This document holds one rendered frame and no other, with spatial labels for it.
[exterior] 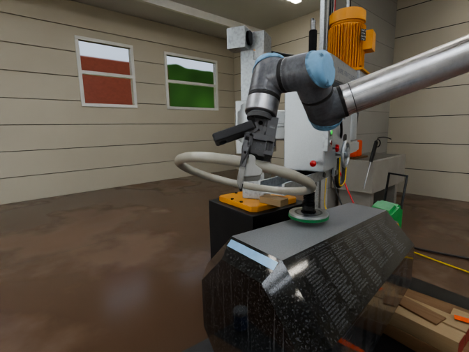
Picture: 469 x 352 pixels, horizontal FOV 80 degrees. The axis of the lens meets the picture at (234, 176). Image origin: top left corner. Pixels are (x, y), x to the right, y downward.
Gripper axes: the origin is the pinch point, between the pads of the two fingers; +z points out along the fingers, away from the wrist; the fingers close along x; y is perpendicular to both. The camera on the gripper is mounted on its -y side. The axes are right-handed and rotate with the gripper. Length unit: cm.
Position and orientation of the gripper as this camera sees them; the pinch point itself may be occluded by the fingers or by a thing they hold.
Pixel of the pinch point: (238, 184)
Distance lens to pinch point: 74.6
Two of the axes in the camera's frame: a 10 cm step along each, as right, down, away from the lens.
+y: 9.8, 1.9, -0.7
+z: -2.0, 9.7, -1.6
